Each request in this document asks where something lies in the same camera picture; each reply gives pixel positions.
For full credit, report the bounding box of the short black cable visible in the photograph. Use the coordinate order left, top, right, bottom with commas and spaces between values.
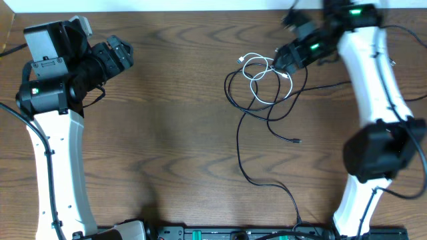
228, 63, 310, 144

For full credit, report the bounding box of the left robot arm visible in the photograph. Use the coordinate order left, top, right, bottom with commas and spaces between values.
16, 15, 147, 239

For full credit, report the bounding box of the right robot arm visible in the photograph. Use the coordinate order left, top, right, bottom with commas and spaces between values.
273, 1, 426, 239

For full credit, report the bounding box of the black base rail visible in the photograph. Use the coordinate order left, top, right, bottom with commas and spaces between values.
146, 224, 409, 240

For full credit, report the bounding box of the white usb cable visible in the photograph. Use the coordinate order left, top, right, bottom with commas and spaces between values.
236, 51, 294, 105

